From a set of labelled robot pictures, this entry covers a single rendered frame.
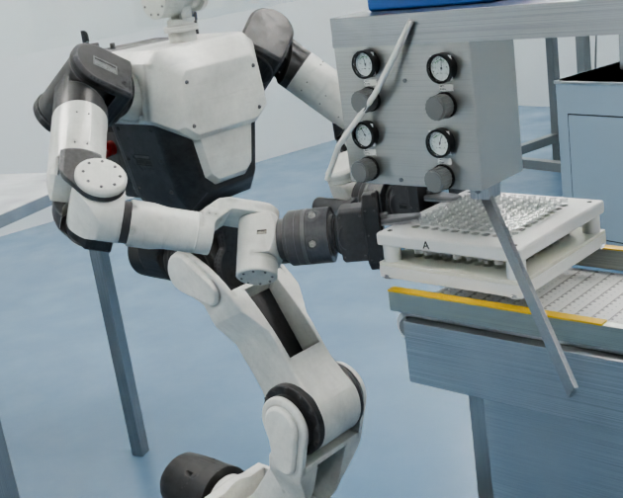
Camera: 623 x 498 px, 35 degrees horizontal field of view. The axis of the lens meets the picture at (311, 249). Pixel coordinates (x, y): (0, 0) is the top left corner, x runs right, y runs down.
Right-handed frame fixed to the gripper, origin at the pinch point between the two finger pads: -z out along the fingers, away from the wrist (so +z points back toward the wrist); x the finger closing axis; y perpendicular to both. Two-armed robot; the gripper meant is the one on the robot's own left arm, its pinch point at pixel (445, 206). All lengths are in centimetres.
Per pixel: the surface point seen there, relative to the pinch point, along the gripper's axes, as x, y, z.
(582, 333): 9.5, 14.6, -36.0
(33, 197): 7, 13, 136
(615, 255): 8.6, -10.9, -23.8
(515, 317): 8.6, 16.0, -26.4
